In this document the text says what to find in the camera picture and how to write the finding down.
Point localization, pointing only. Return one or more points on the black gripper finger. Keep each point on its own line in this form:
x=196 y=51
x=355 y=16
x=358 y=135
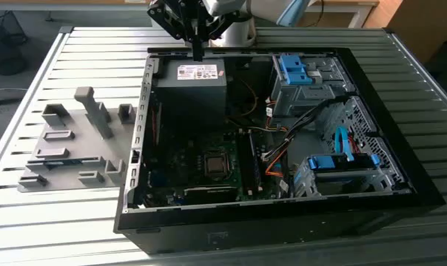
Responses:
x=164 y=22
x=219 y=25

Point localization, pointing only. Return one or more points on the black open PC case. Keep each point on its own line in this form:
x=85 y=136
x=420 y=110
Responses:
x=246 y=227

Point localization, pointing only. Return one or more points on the blue RAM stick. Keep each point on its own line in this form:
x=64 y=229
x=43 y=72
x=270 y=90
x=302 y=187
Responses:
x=60 y=163

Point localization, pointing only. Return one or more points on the black RAM slot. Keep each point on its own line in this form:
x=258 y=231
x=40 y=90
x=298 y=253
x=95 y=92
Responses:
x=243 y=160

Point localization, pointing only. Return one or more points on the blue plastic drive bracket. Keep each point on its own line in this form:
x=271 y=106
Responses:
x=291 y=63
x=299 y=79

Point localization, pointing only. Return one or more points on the CPU with silver top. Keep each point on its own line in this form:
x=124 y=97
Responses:
x=216 y=164

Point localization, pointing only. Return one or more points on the grey metal disk bay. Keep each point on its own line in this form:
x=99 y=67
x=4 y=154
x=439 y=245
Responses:
x=356 y=174

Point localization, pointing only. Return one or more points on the brown wooden cabinet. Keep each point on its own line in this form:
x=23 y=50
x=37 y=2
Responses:
x=419 y=27

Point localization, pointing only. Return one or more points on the hard disk in blue carrier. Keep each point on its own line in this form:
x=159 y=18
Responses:
x=323 y=162

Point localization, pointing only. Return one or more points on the CPU socket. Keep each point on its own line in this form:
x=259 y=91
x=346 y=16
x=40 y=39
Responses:
x=208 y=177

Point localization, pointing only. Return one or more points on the black graphics card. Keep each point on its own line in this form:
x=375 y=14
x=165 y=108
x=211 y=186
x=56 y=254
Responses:
x=208 y=194

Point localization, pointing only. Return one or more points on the dark green motherboard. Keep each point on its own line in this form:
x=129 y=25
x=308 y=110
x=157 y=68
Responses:
x=179 y=155

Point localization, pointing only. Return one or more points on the grey parts rack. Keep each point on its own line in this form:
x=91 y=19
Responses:
x=75 y=133

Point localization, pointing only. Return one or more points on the grey metal drive cage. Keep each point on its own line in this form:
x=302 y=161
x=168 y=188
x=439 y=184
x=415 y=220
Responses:
x=312 y=95

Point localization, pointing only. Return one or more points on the white frame wooden desk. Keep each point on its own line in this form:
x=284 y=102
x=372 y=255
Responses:
x=358 y=19
x=79 y=7

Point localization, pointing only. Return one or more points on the grey power supply unit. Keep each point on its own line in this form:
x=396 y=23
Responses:
x=189 y=102

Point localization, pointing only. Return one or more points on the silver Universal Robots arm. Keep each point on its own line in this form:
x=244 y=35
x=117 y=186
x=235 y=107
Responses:
x=238 y=33

